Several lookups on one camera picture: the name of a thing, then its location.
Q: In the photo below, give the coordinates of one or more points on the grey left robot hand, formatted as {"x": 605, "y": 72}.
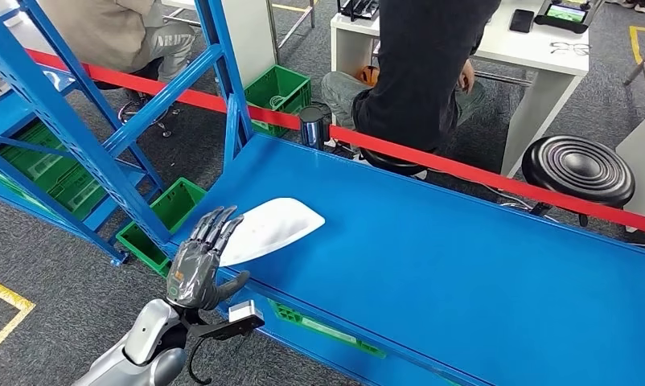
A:
{"x": 194, "y": 277}

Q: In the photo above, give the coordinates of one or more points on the white curved plastic part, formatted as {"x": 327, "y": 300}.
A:
{"x": 269, "y": 229}

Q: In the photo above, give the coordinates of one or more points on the blue metal shelf rack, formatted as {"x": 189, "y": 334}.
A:
{"x": 461, "y": 266}
{"x": 3, "y": 114}

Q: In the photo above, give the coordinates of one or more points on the yellow floor tape square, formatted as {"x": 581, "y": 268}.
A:
{"x": 8, "y": 294}

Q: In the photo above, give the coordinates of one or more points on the black round ridged stool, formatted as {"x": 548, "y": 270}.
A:
{"x": 141, "y": 69}
{"x": 394, "y": 164}
{"x": 578, "y": 168}

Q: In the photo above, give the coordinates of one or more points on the person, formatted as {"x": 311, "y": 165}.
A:
{"x": 418, "y": 69}
{"x": 162, "y": 42}

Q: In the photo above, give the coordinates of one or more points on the orange round object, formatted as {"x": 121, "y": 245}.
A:
{"x": 369, "y": 75}

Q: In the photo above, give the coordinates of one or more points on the red barrier belt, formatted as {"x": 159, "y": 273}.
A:
{"x": 461, "y": 168}

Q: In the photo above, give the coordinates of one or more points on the black remote device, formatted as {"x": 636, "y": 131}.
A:
{"x": 357, "y": 9}

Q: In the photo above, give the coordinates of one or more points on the black phone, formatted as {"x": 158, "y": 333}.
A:
{"x": 522, "y": 21}

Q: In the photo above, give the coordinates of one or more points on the eyeglasses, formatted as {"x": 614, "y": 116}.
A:
{"x": 570, "y": 48}

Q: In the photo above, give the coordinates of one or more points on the black handheld controller with screen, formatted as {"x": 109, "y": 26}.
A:
{"x": 565, "y": 16}

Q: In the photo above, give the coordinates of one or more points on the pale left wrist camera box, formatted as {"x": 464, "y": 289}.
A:
{"x": 246, "y": 311}

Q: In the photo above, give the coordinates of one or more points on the chrome barrier post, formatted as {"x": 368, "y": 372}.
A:
{"x": 314, "y": 130}

